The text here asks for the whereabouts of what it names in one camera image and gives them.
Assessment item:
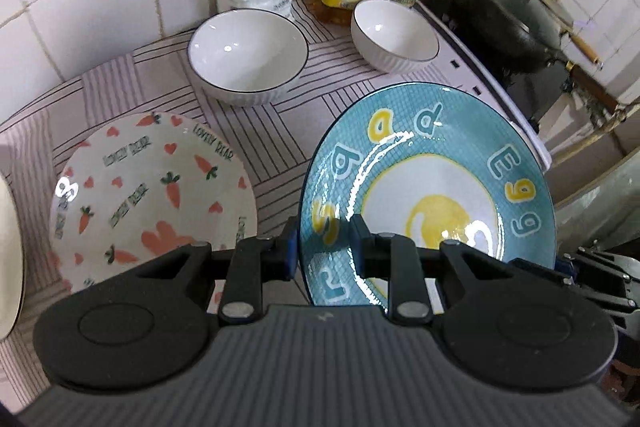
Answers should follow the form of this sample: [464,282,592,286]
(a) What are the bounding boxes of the white carrot print plate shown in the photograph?
[49,111,259,315]

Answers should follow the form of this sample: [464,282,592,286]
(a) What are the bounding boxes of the light wooden utensil handle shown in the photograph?
[569,33,604,70]

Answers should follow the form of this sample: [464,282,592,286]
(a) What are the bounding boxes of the dark brown wok handle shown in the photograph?
[566,61,627,114]

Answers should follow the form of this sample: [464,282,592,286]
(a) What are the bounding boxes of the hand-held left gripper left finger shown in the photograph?
[135,216,301,325]

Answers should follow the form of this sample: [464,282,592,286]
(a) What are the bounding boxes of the black wok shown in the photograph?
[422,0,566,75]

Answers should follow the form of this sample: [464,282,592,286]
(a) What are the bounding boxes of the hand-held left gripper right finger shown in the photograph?
[349,214,518,325]

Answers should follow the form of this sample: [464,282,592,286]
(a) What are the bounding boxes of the white sun print plate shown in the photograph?
[0,174,25,342]

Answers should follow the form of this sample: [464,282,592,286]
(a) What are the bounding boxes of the small white ribbed bowl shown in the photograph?
[350,0,441,74]

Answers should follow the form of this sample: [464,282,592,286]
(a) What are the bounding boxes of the beige hose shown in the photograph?
[547,101,640,160]

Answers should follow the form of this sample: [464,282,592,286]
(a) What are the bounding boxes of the pink striped table cloth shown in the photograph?
[0,0,553,413]

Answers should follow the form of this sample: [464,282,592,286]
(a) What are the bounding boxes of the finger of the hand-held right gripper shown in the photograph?
[510,247,640,314]

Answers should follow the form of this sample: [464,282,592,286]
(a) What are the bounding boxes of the large white ribbed bowl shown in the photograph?
[187,8,309,108]

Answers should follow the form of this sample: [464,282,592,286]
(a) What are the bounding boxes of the small lid with wooden knob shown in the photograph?
[537,0,592,28]

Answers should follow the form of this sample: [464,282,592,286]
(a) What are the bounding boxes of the teal lettered plate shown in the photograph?
[298,82,557,308]

